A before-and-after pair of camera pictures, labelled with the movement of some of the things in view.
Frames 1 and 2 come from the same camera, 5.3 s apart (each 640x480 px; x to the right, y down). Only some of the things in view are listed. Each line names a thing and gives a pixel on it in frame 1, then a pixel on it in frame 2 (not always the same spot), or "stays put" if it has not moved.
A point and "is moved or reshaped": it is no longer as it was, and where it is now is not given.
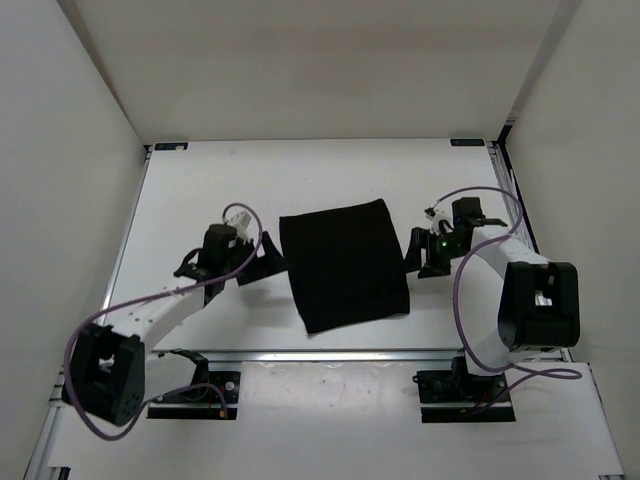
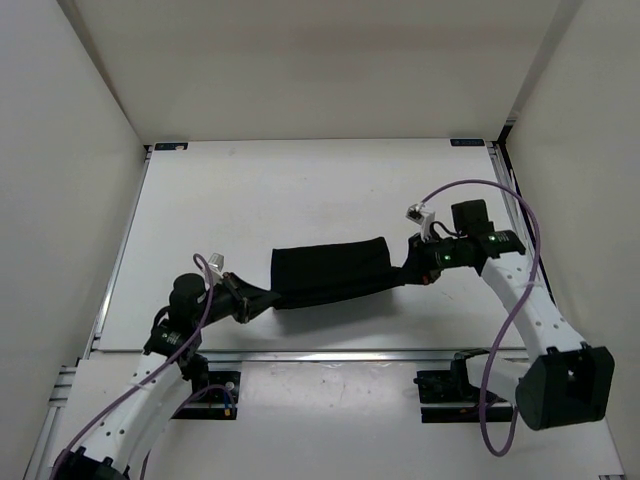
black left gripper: [270, 264] -> [249, 300]
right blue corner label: [467, 142] stays put
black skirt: [347, 264] is moved or reshaped
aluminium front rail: [379, 356] stays put
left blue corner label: [178, 146] stays put
